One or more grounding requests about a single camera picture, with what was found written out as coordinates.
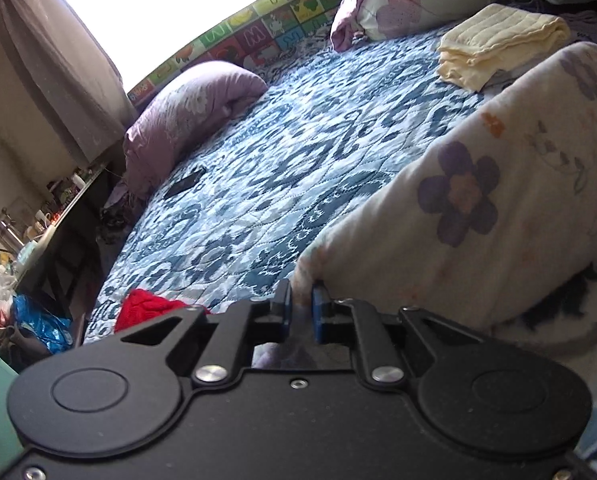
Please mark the pale yellow folded blanket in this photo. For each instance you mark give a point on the pale yellow folded blanket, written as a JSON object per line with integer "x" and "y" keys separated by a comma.
{"x": 508, "y": 35}

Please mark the white floral blanket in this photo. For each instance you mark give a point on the white floral blanket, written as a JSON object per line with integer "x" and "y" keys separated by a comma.
{"x": 478, "y": 240}

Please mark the colourful alphabet play mat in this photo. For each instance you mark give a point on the colourful alphabet play mat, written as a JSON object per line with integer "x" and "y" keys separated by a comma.
{"x": 258, "y": 35}

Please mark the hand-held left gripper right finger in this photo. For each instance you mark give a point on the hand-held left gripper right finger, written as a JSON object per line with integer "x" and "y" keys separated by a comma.
{"x": 318, "y": 316}

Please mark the purple floral pillow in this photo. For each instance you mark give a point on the purple floral pillow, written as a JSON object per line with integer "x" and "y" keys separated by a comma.
{"x": 188, "y": 115}

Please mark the dark clothes heap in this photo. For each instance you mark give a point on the dark clothes heap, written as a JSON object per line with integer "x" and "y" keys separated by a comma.
{"x": 113, "y": 215}

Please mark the blue patterned bedspread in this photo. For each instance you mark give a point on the blue patterned bedspread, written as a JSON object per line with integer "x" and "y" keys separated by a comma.
{"x": 303, "y": 160}

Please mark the beige curtain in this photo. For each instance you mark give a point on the beige curtain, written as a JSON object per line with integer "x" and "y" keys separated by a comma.
{"x": 63, "y": 60}

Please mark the blue plastic bag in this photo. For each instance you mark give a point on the blue plastic bag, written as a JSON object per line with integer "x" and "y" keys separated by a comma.
{"x": 38, "y": 325}

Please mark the cluttered side table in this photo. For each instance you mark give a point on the cluttered side table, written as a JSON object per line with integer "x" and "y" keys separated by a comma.
{"x": 68, "y": 205}

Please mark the purple-grey folded garment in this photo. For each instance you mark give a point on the purple-grey folded garment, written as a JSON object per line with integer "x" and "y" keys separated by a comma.
{"x": 591, "y": 25}

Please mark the red knitted garment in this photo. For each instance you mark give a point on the red knitted garment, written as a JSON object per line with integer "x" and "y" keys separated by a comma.
{"x": 143, "y": 307}

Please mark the pink and white quilt bundle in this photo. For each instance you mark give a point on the pink and white quilt bundle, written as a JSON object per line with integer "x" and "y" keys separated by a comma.
{"x": 418, "y": 0}

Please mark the bright window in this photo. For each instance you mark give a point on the bright window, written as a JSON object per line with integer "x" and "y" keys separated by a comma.
{"x": 168, "y": 10}

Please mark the black phone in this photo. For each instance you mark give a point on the black phone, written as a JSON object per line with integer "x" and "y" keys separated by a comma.
{"x": 184, "y": 183}

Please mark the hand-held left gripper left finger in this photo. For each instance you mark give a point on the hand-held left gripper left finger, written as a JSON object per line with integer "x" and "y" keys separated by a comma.
{"x": 287, "y": 310}

